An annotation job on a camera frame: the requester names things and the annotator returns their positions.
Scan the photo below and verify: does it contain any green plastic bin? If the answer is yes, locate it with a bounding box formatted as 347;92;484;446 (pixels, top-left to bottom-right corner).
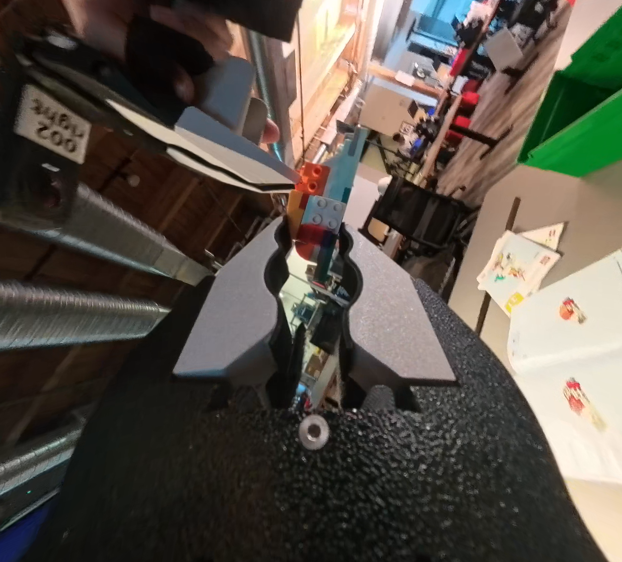
516;8;622;177

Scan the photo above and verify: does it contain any multicoloured lego model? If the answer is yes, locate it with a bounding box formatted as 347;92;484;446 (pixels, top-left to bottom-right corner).
287;127;368;288

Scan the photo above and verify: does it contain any open instruction booklet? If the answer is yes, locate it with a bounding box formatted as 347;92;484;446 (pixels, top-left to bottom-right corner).
507;248;622;482

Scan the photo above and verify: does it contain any black chair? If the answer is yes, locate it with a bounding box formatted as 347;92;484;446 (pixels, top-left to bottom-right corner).
364;176;479;264

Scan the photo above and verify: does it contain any illustrated instruction booklet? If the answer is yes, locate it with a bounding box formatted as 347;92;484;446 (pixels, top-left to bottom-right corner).
476;231;560;315

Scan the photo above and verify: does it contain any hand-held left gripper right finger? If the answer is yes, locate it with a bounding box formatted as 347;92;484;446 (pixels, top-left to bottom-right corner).
340;223;460;386

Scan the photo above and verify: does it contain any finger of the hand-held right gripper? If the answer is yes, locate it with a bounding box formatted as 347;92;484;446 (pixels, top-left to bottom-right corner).
164;143;295;194
174;106;300;184

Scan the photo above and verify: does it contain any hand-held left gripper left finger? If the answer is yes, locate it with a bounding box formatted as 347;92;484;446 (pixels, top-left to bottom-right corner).
171;217;288;386

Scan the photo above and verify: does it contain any large silver spiral duct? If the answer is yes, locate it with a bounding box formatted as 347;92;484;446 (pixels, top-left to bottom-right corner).
0;183;214;287
0;280;172;350

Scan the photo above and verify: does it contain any small instruction leaflet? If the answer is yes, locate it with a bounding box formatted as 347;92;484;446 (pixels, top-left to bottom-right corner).
522;222;567;250

